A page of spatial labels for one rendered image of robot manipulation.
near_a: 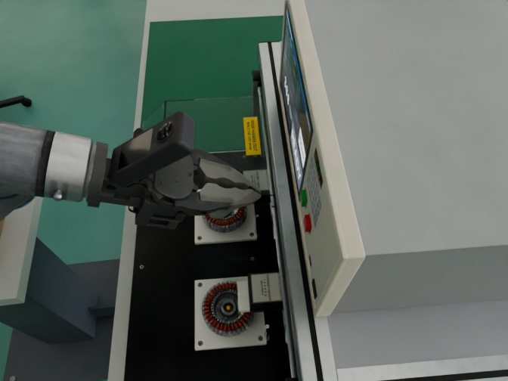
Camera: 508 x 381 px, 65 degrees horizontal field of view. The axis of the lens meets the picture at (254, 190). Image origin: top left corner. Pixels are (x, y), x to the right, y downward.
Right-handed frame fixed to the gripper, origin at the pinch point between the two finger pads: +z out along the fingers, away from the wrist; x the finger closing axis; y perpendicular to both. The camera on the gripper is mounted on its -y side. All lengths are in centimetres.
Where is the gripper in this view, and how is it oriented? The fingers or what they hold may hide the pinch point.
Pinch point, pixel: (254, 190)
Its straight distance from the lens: 53.1
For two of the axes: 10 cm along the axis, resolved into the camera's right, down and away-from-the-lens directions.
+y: -4.2, 5.0, 7.5
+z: 9.0, 1.6, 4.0
